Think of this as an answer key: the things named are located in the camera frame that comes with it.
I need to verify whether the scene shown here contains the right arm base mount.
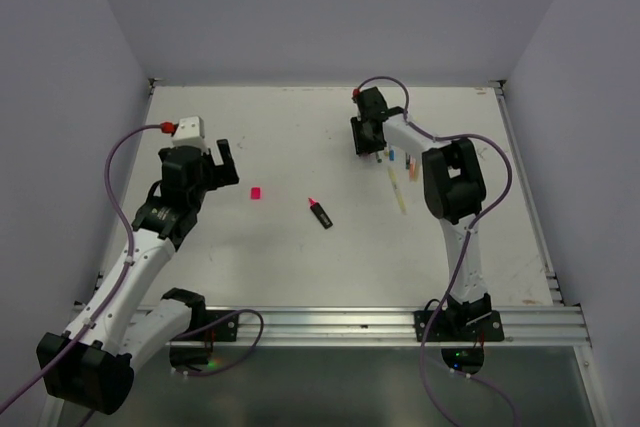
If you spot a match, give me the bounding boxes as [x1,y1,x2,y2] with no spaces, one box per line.
[413,294,505,375]

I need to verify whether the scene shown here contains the yellow clear pen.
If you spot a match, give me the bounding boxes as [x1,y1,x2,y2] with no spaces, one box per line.
[387,166,407,215]

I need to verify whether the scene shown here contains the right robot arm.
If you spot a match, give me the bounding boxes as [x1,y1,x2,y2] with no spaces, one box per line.
[350,86,505,342]

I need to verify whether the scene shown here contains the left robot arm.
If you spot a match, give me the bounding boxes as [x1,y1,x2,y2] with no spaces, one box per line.
[36,139,239,415]

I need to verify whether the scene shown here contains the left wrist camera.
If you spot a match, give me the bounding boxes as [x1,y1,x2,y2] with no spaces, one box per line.
[171,116,209,153]

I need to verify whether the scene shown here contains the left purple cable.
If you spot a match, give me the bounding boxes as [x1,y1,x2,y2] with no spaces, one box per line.
[0,121,179,427]

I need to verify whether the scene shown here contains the orange clear pen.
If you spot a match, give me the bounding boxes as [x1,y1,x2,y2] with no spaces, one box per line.
[409,157,420,182]

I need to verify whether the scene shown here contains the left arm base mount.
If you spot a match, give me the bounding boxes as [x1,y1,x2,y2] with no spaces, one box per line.
[169,310,241,377]

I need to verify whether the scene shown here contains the aluminium front rail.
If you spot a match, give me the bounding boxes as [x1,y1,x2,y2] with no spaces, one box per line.
[64,304,591,348]

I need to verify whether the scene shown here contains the black pink highlighter body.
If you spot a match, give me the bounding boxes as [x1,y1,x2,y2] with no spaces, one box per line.
[308,197,333,229]

